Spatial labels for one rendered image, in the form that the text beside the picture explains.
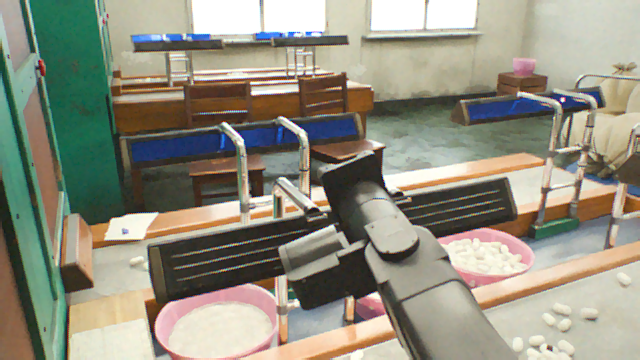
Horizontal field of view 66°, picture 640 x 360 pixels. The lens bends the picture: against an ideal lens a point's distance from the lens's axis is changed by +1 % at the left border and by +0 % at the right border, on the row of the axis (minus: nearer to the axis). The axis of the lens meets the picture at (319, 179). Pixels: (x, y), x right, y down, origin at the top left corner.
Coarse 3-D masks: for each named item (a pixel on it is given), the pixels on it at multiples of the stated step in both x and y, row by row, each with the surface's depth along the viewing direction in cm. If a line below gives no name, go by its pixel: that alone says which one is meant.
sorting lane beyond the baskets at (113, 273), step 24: (552, 168) 204; (408, 192) 179; (528, 192) 179; (552, 192) 179; (288, 216) 160; (144, 240) 144; (96, 264) 132; (120, 264) 132; (96, 288) 121; (120, 288) 121; (144, 288) 121
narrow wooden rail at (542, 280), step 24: (576, 264) 127; (600, 264) 127; (624, 264) 131; (480, 288) 116; (504, 288) 116; (528, 288) 117; (552, 288) 121; (312, 336) 100; (336, 336) 100; (360, 336) 100; (384, 336) 102
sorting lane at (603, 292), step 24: (576, 288) 121; (600, 288) 121; (624, 288) 121; (504, 312) 112; (528, 312) 112; (552, 312) 112; (576, 312) 112; (600, 312) 112; (624, 312) 112; (504, 336) 104; (528, 336) 104; (552, 336) 104; (576, 336) 104; (600, 336) 104; (624, 336) 104
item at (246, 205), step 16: (224, 128) 117; (288, 128) 119; (240, 144) 108; (304, 144) 113; (240, 160) 108; (304, 160) 114; (240, 176) 109; (304, 176) 116; (240, 192) 111; (304, 192) 117; (240, 208) 112; (288, 288) 125
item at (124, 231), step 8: (128, 216) 154; (136, 216) 153; (144, 216) 153; (152, 216) 153; (112, 224) 148; (120, 224) 148; (128, 224) 148; (136, 224) 148; (144, 224) 148; (112, 232) 143; (120, 232) 143; (128, 232) 143; (136, 232) 143; (144, 232) 143
